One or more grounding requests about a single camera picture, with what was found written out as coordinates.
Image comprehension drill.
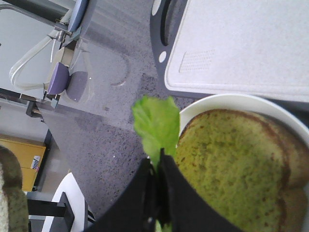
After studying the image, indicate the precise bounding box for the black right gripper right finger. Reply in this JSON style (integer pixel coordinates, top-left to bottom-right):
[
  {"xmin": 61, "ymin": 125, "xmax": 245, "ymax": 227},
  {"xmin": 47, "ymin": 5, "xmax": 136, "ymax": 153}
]
[{"xmin": 159, "ymin": 148, "xmax": 241, "ymax": 232}]

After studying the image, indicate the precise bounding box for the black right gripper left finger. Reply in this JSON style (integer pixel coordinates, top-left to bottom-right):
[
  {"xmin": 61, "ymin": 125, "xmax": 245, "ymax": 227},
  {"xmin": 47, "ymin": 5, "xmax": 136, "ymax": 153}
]
[{"xmin": 85, "ymin": 159, "xmax": 157, "ymax": 232}]

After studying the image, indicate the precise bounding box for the green lettuce leaf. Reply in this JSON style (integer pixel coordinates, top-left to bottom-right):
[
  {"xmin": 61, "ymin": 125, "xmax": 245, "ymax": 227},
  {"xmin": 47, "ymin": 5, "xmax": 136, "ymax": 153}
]
[{"xmin": 132, "ymin": 95, "xmax": 180, "ymax": 168}]

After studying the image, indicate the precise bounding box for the toasted bread slice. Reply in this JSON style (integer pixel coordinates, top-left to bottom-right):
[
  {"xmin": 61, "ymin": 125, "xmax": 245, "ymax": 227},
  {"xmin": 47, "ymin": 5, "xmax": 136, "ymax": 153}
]
[
  {"xmin": 175, "ymin": 109, "xmax": 309, "ymax": 232},
  {"xmin": 0, "ymin": 146, "xmax": 29, "ymax": 232}
]

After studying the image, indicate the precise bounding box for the white black stand base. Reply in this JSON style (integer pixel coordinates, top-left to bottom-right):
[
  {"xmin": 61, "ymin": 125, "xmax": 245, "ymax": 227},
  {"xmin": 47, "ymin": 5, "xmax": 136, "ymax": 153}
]
[{"xmin": 28, "ymin": 173, "xmax": 96, "ymax": 232}]

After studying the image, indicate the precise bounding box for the white round plate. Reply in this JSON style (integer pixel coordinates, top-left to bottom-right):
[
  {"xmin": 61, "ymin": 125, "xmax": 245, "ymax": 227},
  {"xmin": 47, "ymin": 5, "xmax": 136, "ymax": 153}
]
[{"xmin": 175, "ymin": 93, "xmax": 309, "ymax": 187}]

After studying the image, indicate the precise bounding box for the yellow cardboard box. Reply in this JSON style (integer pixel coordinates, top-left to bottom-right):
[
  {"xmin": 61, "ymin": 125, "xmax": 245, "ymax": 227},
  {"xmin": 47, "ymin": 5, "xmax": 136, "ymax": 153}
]
[{"xmin": 0, "ymin": 134, "xmax": 46, "ymax": 192}]

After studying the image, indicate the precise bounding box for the white cutting board grey rim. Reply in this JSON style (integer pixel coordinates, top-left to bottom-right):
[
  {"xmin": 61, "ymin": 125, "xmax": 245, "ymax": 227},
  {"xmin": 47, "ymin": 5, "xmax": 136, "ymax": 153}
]
[{"xmin": 149, "ymin": 0, "xmax": 309, "ymax": 103}]

